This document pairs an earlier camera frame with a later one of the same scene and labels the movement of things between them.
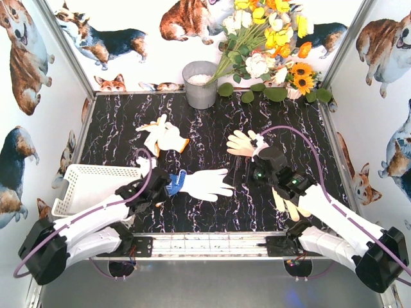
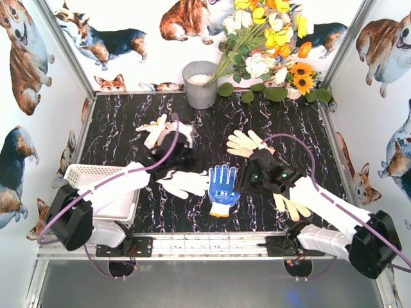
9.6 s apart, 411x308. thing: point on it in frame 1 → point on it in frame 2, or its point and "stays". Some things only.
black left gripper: x=164 y=185 → x=173 y=141
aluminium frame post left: x=72 y=57 stays
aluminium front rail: x=211 y=246 stays
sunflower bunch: x=302 y=76 stays
